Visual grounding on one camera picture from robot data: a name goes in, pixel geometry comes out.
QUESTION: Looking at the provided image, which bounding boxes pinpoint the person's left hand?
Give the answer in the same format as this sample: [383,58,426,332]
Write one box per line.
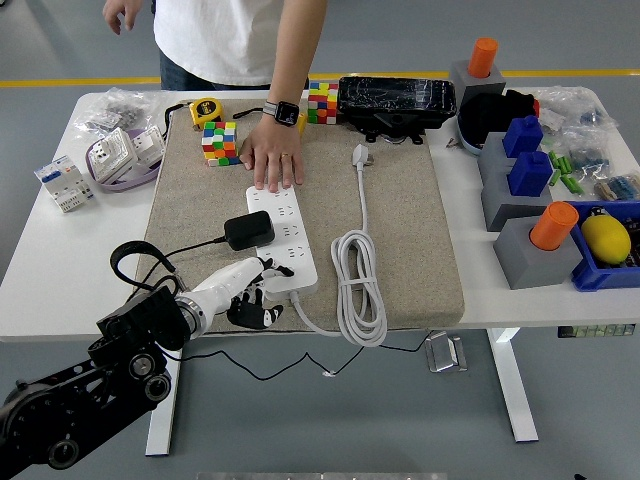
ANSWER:
[238,119,306,194]

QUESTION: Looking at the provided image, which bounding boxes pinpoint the person's right hand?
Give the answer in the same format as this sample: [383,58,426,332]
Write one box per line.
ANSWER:
[103,0,136,36]

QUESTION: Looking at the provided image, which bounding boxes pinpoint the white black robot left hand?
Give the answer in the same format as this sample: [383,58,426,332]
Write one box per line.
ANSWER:
[187,256,296,330]

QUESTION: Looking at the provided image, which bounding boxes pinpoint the black power adapter with cord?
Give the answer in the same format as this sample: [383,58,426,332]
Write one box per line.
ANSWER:
[162,210,434,381]

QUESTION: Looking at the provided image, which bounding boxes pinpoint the white power strip with cord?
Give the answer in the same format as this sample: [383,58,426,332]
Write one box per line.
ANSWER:
[245,143,389,348]

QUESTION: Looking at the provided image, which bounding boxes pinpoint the yellow tape measure chrome clip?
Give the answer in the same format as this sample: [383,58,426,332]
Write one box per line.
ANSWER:
[232,107,307,137]

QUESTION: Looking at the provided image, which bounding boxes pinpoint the black smartwatch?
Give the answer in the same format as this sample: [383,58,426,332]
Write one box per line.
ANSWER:
[262,99,301,130]

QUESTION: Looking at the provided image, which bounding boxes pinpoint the multicoloured puzzle cube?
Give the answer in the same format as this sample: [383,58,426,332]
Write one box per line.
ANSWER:
[201,121,241,169]
[307,82,341,125]

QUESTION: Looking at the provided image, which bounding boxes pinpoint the yellow tape measure black label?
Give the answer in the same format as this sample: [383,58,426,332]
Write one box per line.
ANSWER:
[162,97,225,132]

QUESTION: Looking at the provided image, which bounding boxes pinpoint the clear bag of metal parts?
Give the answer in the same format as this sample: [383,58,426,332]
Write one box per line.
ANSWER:
[73,87,174,134]

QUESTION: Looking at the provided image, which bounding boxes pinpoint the person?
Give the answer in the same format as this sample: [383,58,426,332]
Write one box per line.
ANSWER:
[152,0,296,92]

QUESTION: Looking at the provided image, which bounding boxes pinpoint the white table leg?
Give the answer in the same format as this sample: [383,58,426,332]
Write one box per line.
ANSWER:
[144,344,184,457]
[487,328,540,444]

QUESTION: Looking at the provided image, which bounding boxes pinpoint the black box in plastic wrap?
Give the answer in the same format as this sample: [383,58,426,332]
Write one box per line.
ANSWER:
[338,75,459,147]

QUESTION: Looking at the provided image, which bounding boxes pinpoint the purple plastic tray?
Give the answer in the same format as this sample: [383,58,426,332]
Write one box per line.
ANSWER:
[85,127,166,194]

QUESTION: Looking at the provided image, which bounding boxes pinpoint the black table control panel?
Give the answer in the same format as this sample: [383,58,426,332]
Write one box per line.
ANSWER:
[557,324,636,340]

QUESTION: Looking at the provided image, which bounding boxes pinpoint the grey-brown mat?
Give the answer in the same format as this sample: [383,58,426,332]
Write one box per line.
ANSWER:
[133,97,466,334]

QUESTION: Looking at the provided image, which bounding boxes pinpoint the white circuit breaker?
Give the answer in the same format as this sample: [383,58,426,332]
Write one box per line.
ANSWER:
[33,154,97,215]

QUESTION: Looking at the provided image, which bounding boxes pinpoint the pale blue rimmed base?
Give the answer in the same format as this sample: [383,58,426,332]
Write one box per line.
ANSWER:
[455,113,489,158]

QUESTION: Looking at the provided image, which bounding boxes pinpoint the blue plastic bin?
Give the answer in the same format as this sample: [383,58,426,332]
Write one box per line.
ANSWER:
[564,200,640,294]

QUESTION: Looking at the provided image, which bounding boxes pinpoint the grey plastic block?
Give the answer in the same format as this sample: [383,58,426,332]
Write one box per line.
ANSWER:
[478,131,521,174]
[449,60,507,119]
[493,217,585,291]
[480,162,556,232]

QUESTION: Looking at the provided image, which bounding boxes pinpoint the black fabric bundle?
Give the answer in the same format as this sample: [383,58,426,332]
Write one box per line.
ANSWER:
[458,88,541,146]

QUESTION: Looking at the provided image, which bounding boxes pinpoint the orange plastic cylinder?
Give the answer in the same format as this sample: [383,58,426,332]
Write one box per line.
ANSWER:
[467,37,500,79]
[529,201,581,251]

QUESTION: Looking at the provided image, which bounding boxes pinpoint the yellow lemon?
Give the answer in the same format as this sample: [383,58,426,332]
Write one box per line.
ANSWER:
[581,214,633,265]

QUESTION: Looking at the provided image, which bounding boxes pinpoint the blue plastic block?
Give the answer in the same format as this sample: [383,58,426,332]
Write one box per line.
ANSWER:
[502,115,545,159]
[508,150,555,198]

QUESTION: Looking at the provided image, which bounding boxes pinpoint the clear bag of terminals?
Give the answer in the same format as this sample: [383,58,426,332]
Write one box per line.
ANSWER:
[593,171,640,202]

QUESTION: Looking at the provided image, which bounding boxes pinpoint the clear bag of white parts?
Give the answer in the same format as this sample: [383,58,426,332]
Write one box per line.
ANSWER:
[537,85,624,136]

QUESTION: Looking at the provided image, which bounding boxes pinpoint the clear bag of blue parts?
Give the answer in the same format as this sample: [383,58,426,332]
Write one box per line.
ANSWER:
[564,130,617,176]

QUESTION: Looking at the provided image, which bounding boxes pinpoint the white wall socket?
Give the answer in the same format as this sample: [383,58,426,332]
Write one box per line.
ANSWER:
[131,124,166,169]
[89,127,137,181]

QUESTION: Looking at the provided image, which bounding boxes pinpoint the silver metal bracket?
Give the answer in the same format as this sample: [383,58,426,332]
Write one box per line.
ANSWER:
[425,332,469,373]

